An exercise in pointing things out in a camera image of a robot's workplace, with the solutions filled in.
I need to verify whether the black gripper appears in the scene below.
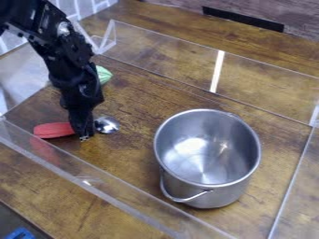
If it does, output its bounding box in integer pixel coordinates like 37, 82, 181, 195
47, 60, 105, 143

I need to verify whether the pink handled metal spoon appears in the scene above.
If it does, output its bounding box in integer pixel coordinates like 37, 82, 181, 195
32, 116, 120, 139

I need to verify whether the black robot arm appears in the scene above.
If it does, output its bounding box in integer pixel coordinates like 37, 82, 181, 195
0, 0, 103, 141

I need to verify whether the green bitter gourd toy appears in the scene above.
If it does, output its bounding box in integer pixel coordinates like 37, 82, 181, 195
96, 65, 113, 85

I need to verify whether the clear acrylic barrier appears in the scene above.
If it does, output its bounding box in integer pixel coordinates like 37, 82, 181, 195
0, 21, 319, 239

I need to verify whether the stainless steel pot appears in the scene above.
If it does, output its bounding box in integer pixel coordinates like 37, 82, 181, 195
153, 108, 262, 209

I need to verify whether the blue object at corner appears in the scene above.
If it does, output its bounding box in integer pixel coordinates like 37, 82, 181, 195
4, 228, 36, 239

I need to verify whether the black wall vent strip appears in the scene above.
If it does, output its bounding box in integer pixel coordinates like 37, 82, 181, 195
202, 7, 284, 33

